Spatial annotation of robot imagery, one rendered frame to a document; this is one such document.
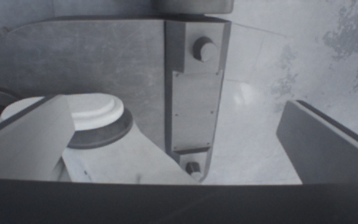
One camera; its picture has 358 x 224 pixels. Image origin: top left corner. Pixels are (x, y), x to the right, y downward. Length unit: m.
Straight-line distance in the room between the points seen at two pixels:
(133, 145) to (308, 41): 0.74
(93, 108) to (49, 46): 0.19
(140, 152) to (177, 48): 0.23
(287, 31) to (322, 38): 0.17
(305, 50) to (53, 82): 0.82
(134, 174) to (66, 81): 0.29
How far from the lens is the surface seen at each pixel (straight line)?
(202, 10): 0.44
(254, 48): 0.75
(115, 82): 0.48
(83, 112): 0.35
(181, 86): 0.47
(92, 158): 0.33
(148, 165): 0.30
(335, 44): 0.99
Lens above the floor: 0.62
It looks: 57 degrees down
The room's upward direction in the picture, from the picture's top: 158 degrees clockwise
